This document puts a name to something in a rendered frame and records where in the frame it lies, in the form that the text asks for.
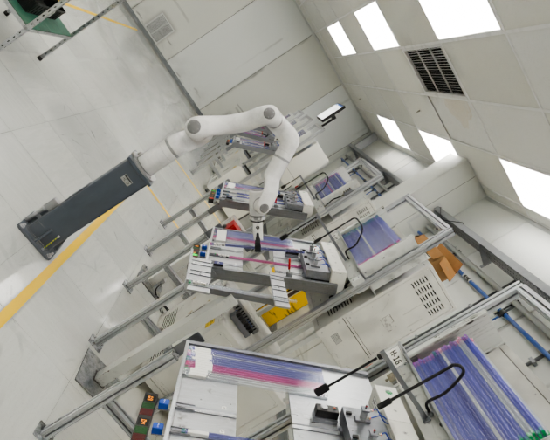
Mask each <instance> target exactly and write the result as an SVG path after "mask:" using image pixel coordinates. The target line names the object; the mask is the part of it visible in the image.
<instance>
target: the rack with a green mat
mask: <svg viewBox="0 0 550 440"><path fill-rule="evenodd" d="M3 1H4V3H5V4H6V5H7V7H8V8H9V9H8V10H6V11H4V12H3V13H4V15H5V16H6V17H7V16H9V15H10V14H11V13H12V14H13V15H14V17H15V18H16V19H17V21H18V22H19V23H20V24H21V25H22V27H23V28H22V29H21V30H19V31H17V32H16V33H15V34H13V35H12V36H11V37H9V38H7V39H6V40H5V41H3V42H2V43H1V44H0V51H1V50H3V49H4V48H5V47H7V46H8V45H10V44H11V43H13V42H14V41H15V40H17V39H18V38H20V37H21V36H23V35H24V34H25V33H26V32H33V33H38V34H44V35H48V36H54V37H59V38H63V39H62V40H61V41H59V42H58V43H56V44H55V45H54V46H53V47H51V48H50V49H49V50H47V51H46V52H44V53H43V54H41V55H39V56H38V57H37V58H38V60H39V61H41V60H43V59H44V58H45V57H46V56H48V55H49V54H51V53H52V52H54V51H55V50H57V49H58V48H59V47H60V46H61V45H63V44H64V43H66V42H67V41H69V40H70V39H72V38H73V37H75V36H76V35H77V34H79V33H80V32H82V31H83V30H84V29H85V28H87V27H88V26H90V25H91V24H93V23H94V22H96V21H97V20H98V19H100V18H101V17H103V16H104V15H106V14H107V13H108V12H109V11H110V10H112V9H114V8H115V7H116V6H118V5H119V4H121V3H122V2H124V1H125V0H117V1H115V2H114V3H112V4H111V5H109V6H108V7H107V8H105V9H104V10H103V11H102V12H100V13H99V14H97V15H96V16H95V17H93V18H91V19H90V20H89V21H87V22H86V23H85V24H83V25H81V26H80V27H79V28H78V29H77V30H75V31H74V32H72V33H70V32H69V31H68V30H67V28H66V27H65V25H64V24H63V23H62V21H61V20H60V18H59V17H58V18H57V19H56V20H54V19H50V18H48V17H49V16H50V15H51V14H52V13H54V12H55V11H56V10H58V9H60V8H61V7H62V6H64V5H65V4H66V3H68V2H70V1H71V0H60V1H59V2H57V3H55V4H54V5H53V6H52V7H51V8H50V9H48V10H46V11H45V12H44V13H42V14H41V15H40V16H38V15H34V14H31V13H27V12H25V11H24V9H23V8H22V7H21V5H20V4H19V3H18V1H17V0H3Z"/></svg>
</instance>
